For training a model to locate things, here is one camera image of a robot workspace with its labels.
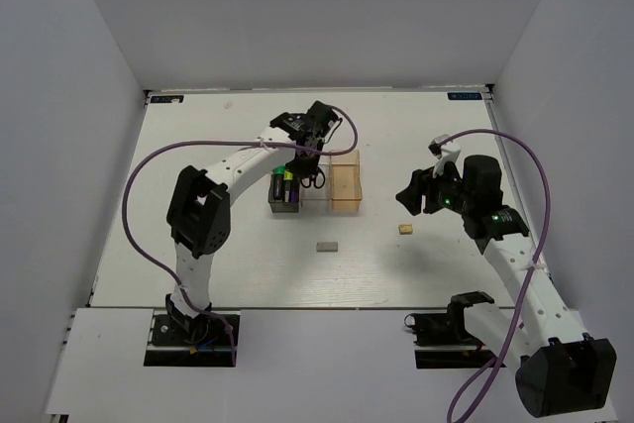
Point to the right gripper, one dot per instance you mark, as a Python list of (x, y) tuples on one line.
[(411, 196)]

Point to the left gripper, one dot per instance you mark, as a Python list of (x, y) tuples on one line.
[(302, 169)]

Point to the yellow cap black highlighter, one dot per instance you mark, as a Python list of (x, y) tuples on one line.
[(288, 178)]

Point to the black handled scissors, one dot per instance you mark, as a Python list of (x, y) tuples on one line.
[(316, 180)]

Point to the purple cap black highlighter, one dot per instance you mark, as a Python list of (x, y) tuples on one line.
[(295, 190)]

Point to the green cap black highlighter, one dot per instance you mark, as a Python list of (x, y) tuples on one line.
[(276, 184)]

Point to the grey white eraser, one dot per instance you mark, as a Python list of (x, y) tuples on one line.
[(327, 247)]

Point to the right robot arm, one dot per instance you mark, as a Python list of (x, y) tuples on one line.
[(558, 367)]

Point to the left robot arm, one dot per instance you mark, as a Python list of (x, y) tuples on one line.
[(199, 213)]

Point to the clear plastic bin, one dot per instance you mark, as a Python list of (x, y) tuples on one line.
[(313, 199)]

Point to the amber plastic bin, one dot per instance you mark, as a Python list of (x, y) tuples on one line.
[(345, 187)]

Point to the small tan eraser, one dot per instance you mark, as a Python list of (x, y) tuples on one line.
[(405, 229)]

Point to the smoky grey plastic bin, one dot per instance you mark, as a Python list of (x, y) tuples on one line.
[(281, 207)]

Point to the right blue corner label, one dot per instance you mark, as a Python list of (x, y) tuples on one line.
[(464, 96)]

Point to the blue corner label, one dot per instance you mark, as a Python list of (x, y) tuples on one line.
[(464, 96), (166, 99)]

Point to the left blue corner label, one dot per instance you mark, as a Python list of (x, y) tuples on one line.
[(166, 99)]

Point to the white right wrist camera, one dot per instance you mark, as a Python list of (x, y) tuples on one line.
[(445, 151)]

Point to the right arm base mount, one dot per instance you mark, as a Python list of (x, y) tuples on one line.
[(441, 339)]

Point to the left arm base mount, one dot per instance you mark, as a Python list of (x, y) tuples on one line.
[(169, 346)]

